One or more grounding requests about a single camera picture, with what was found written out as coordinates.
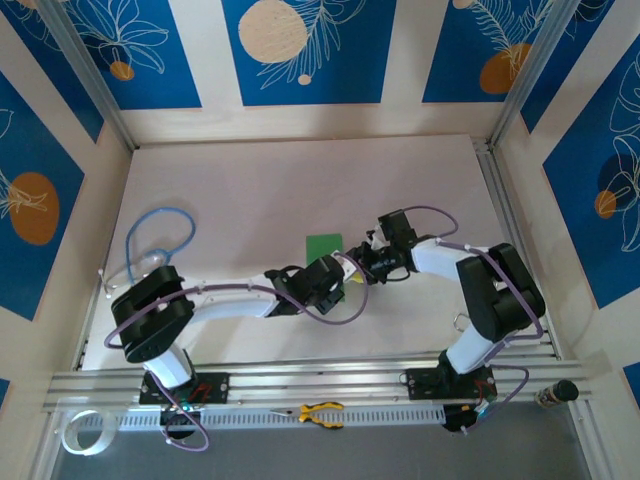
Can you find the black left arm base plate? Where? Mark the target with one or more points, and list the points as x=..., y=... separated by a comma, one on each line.
x=215, y=387

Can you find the black left controller board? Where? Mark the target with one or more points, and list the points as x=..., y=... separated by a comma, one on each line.
x=187, y=420

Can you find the black controller board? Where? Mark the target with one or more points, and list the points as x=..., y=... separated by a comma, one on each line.
x=187, y=420
x=452, y=422

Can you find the clear tape roll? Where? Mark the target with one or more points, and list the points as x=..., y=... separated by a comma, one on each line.
x=106, y=435

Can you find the blue stethoscope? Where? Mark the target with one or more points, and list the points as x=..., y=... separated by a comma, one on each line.
x=169, y=210

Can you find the aluminium side rail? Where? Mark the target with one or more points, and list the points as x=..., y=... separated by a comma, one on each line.
x=502, y=210

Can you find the aluminium mounting rail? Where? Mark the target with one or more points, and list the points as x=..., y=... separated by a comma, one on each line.
x=320, y=380

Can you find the yellow black pliers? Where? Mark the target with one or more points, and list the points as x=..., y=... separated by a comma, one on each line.
x=312, y=414

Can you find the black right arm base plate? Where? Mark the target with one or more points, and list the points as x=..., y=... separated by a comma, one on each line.
x=420, y=382

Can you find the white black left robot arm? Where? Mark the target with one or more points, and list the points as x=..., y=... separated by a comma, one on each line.
x=230, y=307

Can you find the green paper sheet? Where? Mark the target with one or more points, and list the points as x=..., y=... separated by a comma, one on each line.
x=322, y=247

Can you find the aluminium frame post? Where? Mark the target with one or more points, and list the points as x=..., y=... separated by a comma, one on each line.
x=527, y=75
x=95, y=85

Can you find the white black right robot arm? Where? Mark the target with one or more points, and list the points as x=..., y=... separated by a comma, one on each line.
x=435, y=260

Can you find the dark capped bottle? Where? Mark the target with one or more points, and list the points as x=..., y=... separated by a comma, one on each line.
x=565, y=390

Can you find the black right controller board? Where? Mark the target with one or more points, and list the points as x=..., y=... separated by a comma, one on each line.
x=452, y=422

